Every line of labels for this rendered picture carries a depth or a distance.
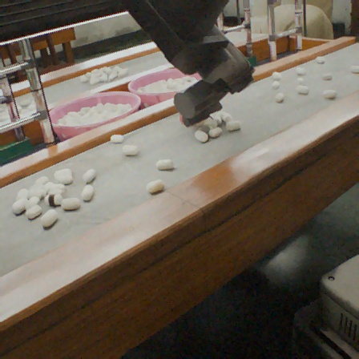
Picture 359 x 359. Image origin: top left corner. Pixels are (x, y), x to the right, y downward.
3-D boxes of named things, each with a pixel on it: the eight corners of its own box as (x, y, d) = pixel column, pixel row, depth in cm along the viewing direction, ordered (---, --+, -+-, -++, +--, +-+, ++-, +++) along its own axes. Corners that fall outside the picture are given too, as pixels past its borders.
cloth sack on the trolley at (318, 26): (338, 43, 384) (340, 1, 365) (291, 61, 345) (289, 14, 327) (289, 38, 423) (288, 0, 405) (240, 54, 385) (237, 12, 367)
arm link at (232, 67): (236, 50, 43) (171, -27, 43) (194, 86, 45) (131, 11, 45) (263, 78, 84) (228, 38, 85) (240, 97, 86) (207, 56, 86)
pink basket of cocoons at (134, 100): (163, 123, 127) (158, 93, 122) (108, 165, 107) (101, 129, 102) (92, 118, 139) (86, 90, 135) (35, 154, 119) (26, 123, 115)
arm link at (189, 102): (258, 76, 82) (230, 42, 82) (220, 101, 76) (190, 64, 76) (229, 105, 92) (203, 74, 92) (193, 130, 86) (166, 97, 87)
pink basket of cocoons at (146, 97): (234, 102, 135) (231, 74, 131) (168, 131, 121) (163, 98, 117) (179, 90, 154) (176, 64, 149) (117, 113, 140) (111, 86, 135)
